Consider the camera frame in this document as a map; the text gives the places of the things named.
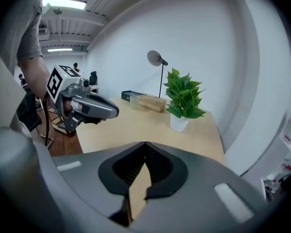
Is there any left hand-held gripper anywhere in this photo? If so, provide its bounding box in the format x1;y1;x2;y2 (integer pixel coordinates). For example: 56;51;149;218
46;64;120;133

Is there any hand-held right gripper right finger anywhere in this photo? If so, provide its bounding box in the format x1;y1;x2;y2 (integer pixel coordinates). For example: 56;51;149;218
132;141;282;233

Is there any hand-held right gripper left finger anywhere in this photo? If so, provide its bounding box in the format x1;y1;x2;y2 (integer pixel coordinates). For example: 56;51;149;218
50;141;146;228

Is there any green potted plant white pot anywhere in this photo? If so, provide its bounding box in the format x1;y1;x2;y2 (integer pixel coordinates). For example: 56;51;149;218
162;67;207;133

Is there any person's left forearm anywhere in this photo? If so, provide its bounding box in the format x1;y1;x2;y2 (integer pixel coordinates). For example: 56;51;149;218
19;56;51;100

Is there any person's left hand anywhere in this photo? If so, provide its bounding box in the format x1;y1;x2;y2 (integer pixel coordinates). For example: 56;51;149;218
62;98;84;117

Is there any dark green box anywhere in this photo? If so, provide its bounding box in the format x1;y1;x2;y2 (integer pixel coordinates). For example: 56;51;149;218
121;90;147;102

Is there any translucent cup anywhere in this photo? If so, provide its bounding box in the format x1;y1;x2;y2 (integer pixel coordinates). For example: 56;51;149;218
129;95;141;110

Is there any light wooden square table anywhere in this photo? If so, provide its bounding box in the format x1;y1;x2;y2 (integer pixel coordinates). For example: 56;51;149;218
75;97;226;219

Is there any wooden desk organiser tray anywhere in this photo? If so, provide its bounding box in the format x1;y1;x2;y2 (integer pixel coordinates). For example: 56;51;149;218
138;94;167;113

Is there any black desk lamp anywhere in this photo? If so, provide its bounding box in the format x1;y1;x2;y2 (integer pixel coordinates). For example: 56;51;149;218
146;50;169;99

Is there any person's grey shirt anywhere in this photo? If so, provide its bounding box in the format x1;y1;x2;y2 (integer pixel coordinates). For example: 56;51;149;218
0;0;44;75

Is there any wooden gold-frame trolley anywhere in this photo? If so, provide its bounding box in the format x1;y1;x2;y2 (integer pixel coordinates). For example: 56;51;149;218
48;109;77;137

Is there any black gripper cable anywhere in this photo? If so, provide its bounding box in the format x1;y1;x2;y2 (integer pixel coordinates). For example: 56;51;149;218
43;92;51;147

